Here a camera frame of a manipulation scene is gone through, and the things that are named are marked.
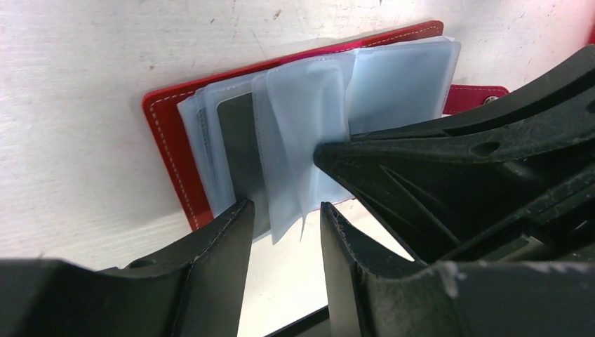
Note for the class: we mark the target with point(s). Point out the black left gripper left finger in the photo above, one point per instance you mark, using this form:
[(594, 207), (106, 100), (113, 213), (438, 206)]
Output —
[(192, 287)]

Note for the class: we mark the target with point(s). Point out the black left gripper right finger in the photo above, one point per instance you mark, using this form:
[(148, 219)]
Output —
[(374, 292)]

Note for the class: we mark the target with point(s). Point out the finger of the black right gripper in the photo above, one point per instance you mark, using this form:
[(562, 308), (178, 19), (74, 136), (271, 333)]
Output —
[(474, 184)]

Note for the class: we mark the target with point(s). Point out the red leather card holder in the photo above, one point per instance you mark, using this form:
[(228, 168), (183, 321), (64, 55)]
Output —
[(327, 94)]

